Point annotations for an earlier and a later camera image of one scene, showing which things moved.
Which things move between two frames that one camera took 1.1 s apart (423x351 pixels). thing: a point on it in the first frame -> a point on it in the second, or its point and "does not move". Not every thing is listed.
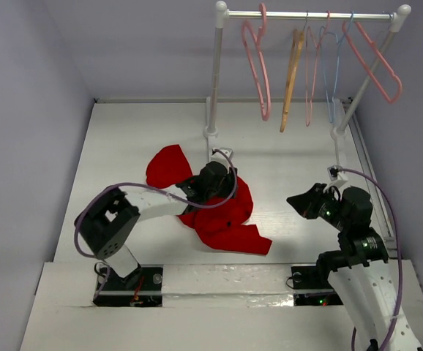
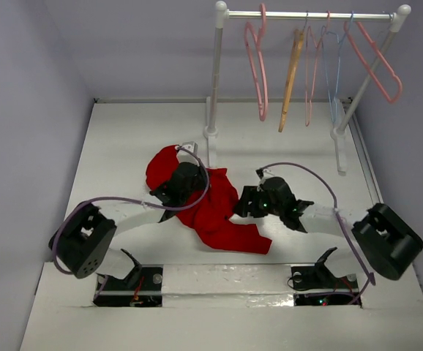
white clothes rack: [222, 14] does not move
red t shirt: [225, 226] does not move
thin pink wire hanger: [307, 118] does not move
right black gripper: [314, 206] -> [246, 202]
